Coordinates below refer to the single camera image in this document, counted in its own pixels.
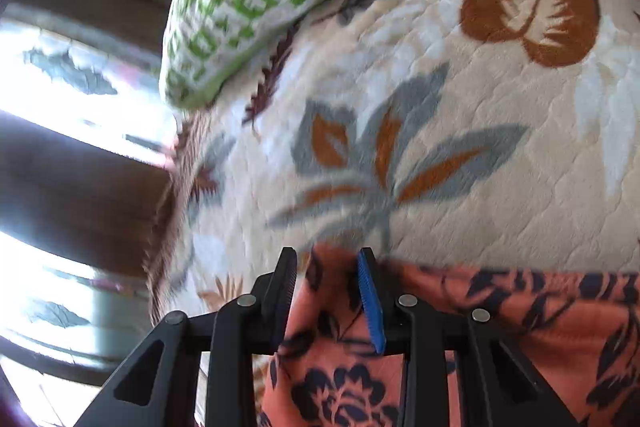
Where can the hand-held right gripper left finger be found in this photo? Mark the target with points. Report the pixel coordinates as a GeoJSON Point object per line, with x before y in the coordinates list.
{"type": "Point", "coordinates": [282, 302]}

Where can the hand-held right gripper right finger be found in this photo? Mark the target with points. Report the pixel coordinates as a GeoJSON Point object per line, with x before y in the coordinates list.
{"type": "Point", "coordinates": [370, 307]}

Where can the orange floral garment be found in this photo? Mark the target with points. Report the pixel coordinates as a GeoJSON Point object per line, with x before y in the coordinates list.
{"type": "Point", "coordinates": [500, 332]}

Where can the leaf print blanket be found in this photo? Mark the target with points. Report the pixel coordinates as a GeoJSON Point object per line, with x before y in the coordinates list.
{"type": "Point", "coordinates": [450, 157]}

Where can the brown wooden door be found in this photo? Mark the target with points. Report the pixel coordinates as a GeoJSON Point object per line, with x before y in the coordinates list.
{"type": "Point", "coordinates": [75, 187]}

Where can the stained glass window panel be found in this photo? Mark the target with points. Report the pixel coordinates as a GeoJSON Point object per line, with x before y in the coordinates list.
{"type": "Point", "coordinates": [75, 57]}

